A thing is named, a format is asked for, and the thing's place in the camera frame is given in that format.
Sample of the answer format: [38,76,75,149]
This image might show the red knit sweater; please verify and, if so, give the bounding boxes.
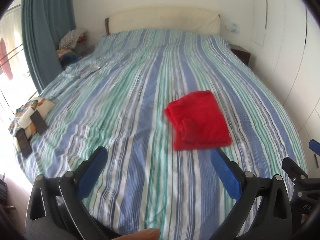
[164,90,232,151]

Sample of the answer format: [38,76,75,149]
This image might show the pile of clothes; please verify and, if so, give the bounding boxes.
[56,28,87,68]

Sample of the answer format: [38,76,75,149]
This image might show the person's left hand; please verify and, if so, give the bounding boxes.
[114,229,161,240]

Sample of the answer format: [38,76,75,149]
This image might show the dark brown wallet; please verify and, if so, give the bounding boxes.
[30,110,48,135]

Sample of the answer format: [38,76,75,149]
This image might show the black phone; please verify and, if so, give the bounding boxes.
[16,128,33,159]

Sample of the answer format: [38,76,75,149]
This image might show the white wardrobe doors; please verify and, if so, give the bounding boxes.
[251,0,319,153]

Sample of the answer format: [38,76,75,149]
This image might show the dark wooden nightstand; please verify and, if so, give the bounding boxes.
[229,44,251,66]

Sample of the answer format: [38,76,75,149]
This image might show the red hanging garment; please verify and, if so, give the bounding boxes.
[0,38,13,80]

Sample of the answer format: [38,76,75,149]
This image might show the cream padded headboard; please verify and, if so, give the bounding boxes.
[105,6,221,36]

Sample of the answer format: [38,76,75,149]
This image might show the teal curtain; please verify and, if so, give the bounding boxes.
[21,0,76,93]

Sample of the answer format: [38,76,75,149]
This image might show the wall socket with blue plugs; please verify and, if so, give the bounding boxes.
[225,23,239,34]

